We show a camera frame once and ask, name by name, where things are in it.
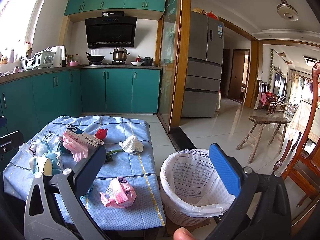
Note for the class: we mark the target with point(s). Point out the blue white ointment box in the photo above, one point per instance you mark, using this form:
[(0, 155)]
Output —
[(82, 137)]

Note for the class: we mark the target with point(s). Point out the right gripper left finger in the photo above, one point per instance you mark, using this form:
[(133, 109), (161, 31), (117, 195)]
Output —
[(42, 217)]

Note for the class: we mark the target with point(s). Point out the light blue face mask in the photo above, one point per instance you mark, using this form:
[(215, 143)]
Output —
[(48, 164)]

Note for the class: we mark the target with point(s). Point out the black wok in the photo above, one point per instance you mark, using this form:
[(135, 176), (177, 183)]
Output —
[(94, 58)]

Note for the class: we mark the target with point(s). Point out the black lidded pot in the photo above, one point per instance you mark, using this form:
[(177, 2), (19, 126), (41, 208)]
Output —
[(147, 61)]

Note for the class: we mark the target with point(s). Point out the clear printed snack bag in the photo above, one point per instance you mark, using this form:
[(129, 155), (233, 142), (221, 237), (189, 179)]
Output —
[(50, 138)]

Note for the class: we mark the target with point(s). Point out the steel stock pot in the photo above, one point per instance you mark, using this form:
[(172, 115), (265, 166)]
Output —
[(119, 54)]

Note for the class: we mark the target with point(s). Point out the grey refrigerator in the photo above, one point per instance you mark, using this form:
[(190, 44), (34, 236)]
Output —
[(204, 67)]

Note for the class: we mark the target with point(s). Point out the red snack wrapper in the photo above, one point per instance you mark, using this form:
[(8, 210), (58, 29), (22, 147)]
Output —
[(101, 133)]

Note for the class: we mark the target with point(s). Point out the white dish rack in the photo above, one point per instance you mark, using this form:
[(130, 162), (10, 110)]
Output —
[(43, 59)]

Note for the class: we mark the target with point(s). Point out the black range hood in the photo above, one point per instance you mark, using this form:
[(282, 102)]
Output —
[(110, 31)]

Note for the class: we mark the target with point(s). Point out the pink wrapper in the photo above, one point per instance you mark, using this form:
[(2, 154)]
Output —
[(119, 194)]

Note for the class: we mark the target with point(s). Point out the white plastic bag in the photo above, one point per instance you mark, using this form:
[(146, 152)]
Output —
[(35, 149)]

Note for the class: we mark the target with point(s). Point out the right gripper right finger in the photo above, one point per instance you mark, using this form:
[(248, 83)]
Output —
[(261, 209)]

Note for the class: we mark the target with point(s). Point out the white tissue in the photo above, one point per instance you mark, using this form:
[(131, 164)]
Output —
[(132, 145)]

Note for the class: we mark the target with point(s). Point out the white bowl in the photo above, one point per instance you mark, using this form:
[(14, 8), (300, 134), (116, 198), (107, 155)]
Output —
[(136, 63)]

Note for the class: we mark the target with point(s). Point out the pink bowl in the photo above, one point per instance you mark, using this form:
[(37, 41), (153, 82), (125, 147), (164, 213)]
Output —
[(73, 63)]

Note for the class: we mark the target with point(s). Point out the white lined trash bin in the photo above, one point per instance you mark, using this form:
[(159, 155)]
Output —
[(191, 189)]

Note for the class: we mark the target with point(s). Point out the right hand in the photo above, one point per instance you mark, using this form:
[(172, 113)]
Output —
[(183, 234)]

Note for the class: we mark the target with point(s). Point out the pink plastic bag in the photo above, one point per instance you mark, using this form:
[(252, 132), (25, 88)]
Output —
[(78, 150)]

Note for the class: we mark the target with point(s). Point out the ceiling light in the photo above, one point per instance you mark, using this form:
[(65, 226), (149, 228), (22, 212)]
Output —
[(287, 12)]

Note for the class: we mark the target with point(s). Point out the teal lower cabinets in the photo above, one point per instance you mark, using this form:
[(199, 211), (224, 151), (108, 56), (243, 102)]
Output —
[(31, 99)]

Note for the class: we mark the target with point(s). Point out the green vegetable leaf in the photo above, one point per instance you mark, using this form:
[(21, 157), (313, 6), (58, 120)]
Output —
[(110, 153)]

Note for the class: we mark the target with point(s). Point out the blue tablecloth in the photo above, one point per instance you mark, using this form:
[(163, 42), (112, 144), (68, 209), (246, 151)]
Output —
[(138, 169)]

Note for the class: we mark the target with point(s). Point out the wooden chair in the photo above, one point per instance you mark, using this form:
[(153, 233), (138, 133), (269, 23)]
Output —
[(311, 160)]

